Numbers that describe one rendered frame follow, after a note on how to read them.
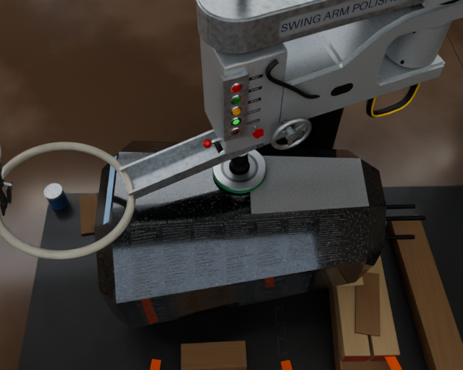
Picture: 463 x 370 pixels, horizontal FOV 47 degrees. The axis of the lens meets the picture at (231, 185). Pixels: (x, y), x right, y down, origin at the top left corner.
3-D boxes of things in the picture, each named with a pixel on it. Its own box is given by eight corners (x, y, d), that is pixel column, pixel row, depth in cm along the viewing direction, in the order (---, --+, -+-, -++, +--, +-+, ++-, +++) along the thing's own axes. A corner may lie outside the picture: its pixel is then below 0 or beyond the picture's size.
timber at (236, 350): (182, 376, 250) (181, 369, 240) (183, 350, 256) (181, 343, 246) (246, 372, 251) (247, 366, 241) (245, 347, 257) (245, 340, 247)
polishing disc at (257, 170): (220, 142, 220) (220, 140, 219) (270, 153, 218) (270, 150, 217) (206, 184, 209) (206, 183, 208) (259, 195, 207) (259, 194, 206)
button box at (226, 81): (243, 129, 175) (245, 67, 151) (247, 135, 174) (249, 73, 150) (221, 136, 174) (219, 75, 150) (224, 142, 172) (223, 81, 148)
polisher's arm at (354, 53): (404, 62, 215) (445, -46, 174) (436, 102, 204) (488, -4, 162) (236, 114, 201) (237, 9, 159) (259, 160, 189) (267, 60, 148)
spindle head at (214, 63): (292, 88, 202) (306, -10, 165) (318, 131, 192) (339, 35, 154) (203, 115, 195) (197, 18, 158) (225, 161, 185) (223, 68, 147)
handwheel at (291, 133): (298, 122, 190) (303, 95, 177) (310, 144, 185) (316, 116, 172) (259, 135, 187) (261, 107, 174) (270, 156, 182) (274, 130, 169)
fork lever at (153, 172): (287, 98, 204) (287, 89, 200) (310, 135, 195) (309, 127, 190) (120, 167, 200) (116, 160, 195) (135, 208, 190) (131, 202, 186)
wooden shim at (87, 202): (79, 197, 302) (79, 195, 301) (97, 194, 304) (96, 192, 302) (81, 235, 289) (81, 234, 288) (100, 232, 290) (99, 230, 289)
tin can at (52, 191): (54, 213, 297) (48, 201, 286) (47, 200, 301) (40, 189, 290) (71, 204, 300) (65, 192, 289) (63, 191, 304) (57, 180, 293)
